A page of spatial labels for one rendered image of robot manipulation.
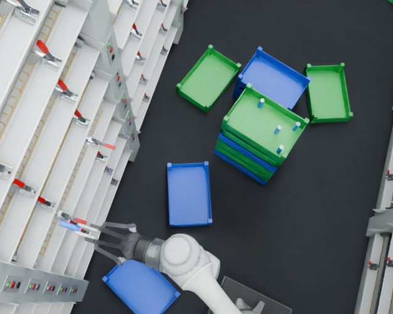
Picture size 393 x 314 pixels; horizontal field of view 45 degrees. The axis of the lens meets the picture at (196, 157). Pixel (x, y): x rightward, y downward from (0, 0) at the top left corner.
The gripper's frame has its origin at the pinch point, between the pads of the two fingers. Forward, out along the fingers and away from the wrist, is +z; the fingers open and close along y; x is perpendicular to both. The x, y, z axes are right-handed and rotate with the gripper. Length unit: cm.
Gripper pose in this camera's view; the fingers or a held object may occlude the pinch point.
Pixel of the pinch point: (87, 232)
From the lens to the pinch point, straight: 149.8
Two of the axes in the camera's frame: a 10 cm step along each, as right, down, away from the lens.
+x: 1.0, 3.3, 9.4
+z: -9.5, -2.6, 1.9
